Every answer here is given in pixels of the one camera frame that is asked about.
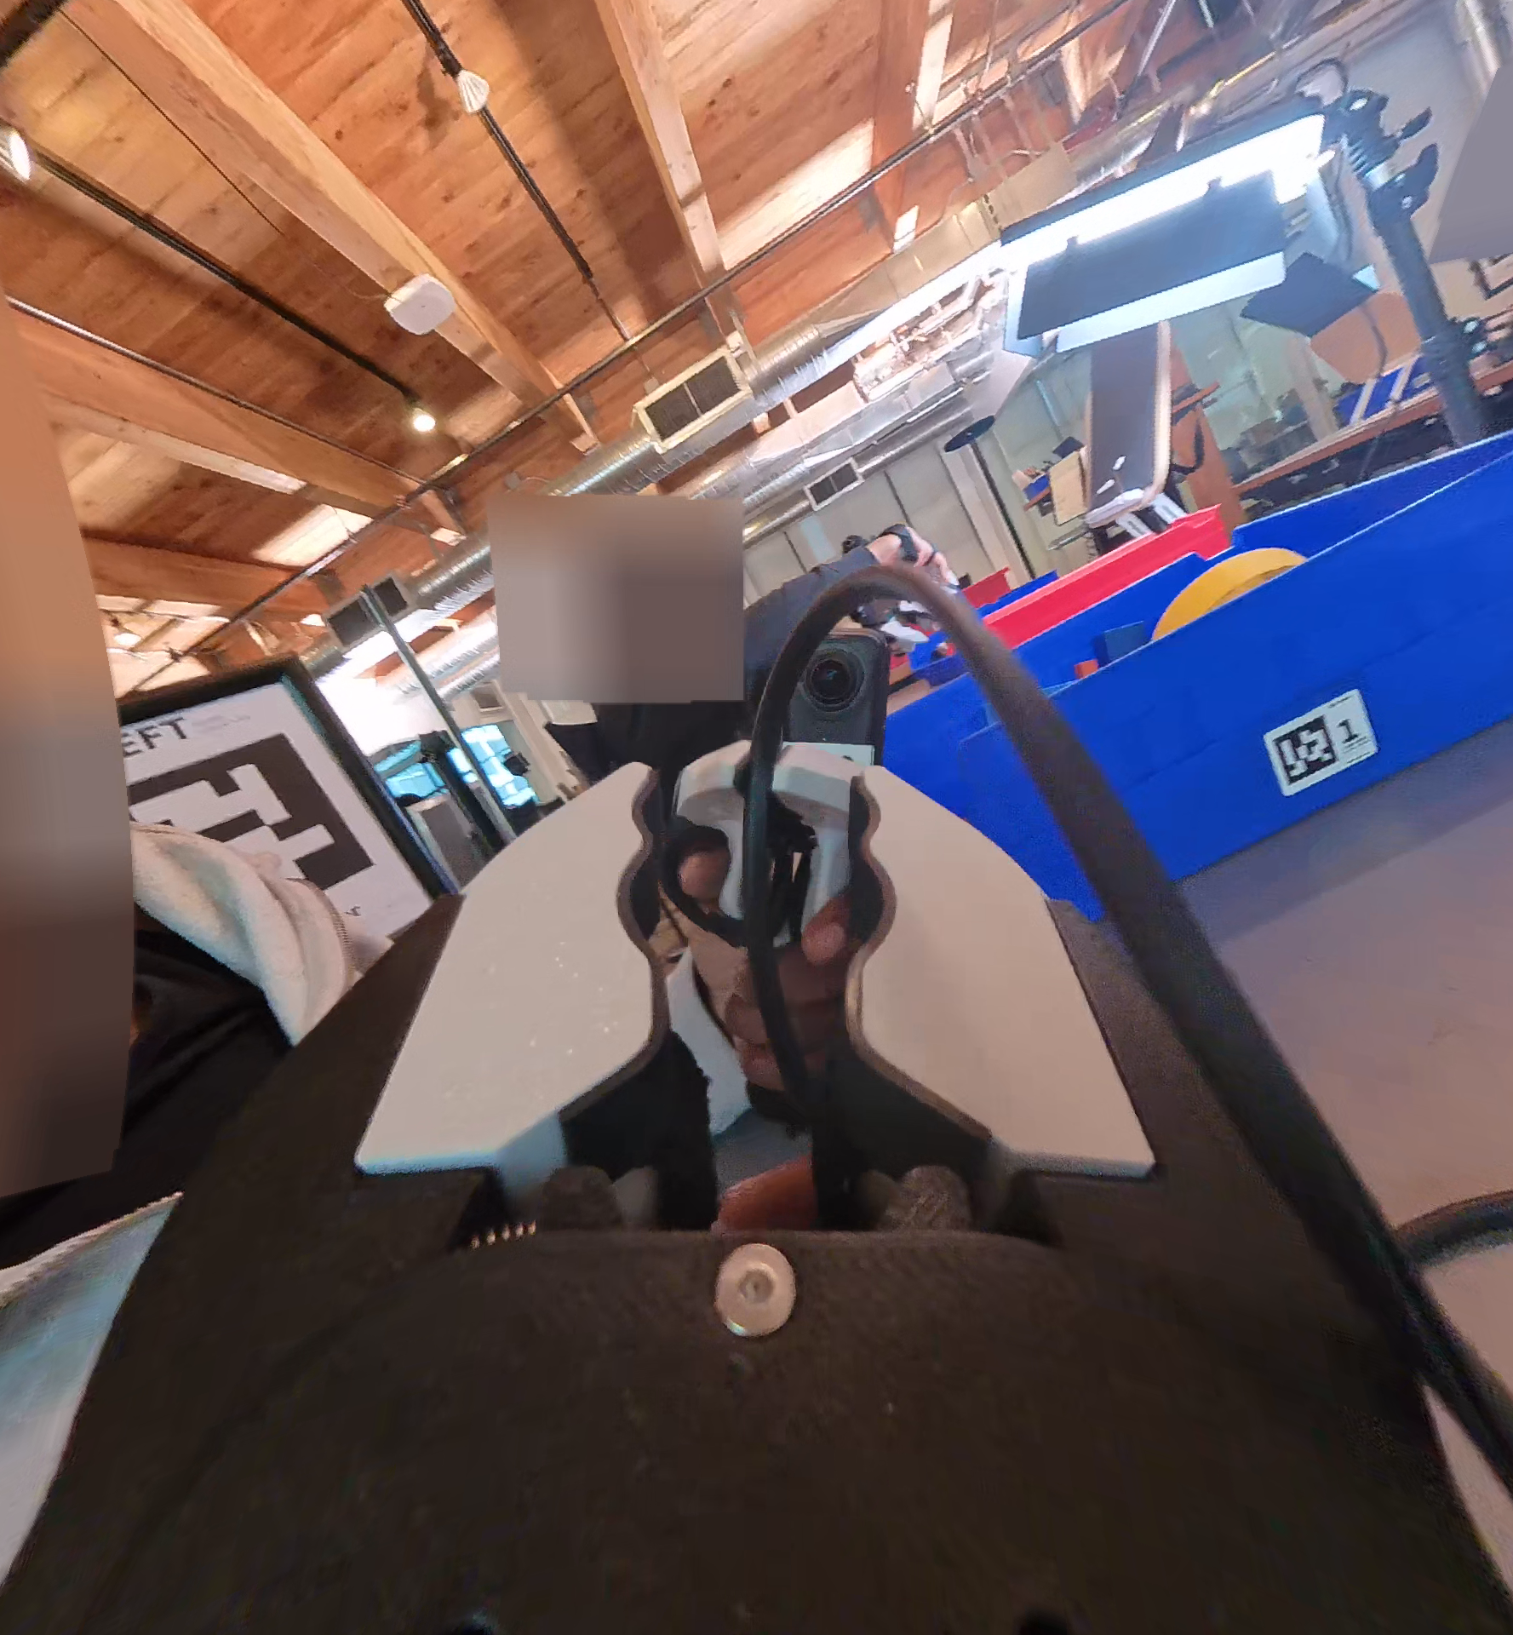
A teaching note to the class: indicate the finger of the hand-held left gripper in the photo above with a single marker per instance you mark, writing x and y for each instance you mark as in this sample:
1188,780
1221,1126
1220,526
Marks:
718,818
821,818

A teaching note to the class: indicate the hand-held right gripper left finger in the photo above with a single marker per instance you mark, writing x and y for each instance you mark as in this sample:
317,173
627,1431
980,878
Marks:
527,997

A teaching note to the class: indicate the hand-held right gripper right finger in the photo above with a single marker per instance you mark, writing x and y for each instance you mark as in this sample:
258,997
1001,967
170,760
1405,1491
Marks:
985,997

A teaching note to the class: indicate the blue plastic bin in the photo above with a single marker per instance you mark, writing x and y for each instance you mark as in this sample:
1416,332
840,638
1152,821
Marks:
934,716
1217,756

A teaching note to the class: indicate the person's left hand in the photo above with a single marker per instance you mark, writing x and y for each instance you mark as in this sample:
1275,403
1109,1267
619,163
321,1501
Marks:
781,970

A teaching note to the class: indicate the red plastic bin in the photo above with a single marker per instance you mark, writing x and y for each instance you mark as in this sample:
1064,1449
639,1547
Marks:
1090,575
993,590

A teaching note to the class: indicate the floor stand with grey board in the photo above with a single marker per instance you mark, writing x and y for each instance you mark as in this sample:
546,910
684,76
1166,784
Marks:
444,716

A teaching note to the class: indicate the ceiling air vent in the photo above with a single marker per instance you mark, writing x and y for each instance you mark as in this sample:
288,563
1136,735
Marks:
694,398

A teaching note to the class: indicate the framed black white marker poster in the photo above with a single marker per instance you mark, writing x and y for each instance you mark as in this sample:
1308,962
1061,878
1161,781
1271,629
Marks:
258,792

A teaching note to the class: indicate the white tablet stand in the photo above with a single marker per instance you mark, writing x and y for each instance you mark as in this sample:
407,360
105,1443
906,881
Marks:
1133,511

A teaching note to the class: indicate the yellow tape roll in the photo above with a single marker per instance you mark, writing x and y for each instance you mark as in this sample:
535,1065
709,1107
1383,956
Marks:
1230,589

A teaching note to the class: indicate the round ceiling lamp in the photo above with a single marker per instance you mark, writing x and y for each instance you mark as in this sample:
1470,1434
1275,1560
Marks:
422,419
2,148

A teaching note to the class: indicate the light panel on stand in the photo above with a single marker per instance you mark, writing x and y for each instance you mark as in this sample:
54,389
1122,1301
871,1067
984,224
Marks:
1152,244

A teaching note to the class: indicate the white ceiling access point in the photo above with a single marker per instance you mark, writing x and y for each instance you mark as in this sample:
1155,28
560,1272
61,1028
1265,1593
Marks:
422,306

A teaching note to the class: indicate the wooden work table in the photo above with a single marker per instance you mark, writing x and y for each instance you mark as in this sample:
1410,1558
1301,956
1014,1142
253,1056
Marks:
1381,428

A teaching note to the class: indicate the blue storage crate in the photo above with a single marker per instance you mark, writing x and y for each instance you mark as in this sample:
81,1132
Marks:
1388,389

